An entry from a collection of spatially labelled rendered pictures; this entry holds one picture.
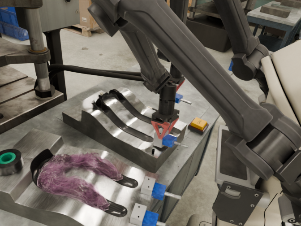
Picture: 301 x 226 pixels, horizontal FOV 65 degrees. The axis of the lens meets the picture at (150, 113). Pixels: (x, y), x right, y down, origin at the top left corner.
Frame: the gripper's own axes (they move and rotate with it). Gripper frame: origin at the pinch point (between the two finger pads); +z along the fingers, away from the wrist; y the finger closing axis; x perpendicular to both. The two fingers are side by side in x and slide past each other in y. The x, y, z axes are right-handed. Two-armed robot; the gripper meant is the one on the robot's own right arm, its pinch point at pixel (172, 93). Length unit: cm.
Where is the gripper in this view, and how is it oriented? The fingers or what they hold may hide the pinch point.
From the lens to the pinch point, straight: 114.6
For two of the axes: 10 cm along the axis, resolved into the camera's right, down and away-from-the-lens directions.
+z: -0.9, 8.2, 5.7
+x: 8.4, 3.7, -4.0
